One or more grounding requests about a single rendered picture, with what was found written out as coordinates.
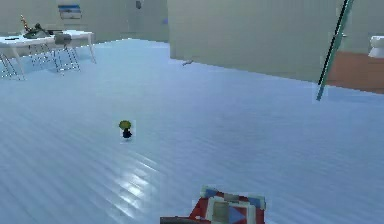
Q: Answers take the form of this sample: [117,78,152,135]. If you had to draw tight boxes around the small green plant pot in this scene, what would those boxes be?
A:
[118,119,134,140]

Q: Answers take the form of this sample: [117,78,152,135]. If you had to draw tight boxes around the red patterned box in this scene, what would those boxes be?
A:
[188,185,268,224]

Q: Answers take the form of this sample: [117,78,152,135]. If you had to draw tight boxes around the grey metal chair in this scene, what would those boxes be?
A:
[49,33,82,74]
[0,52,22,81]

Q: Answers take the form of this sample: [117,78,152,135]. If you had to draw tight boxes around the teal room door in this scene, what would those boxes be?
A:
[315,0,356,102]

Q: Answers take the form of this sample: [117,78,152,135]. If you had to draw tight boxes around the white table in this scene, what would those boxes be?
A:
[0,29,98,80]

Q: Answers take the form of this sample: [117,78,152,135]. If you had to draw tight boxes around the dark green table ornament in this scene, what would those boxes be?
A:
[19,14,52,40]

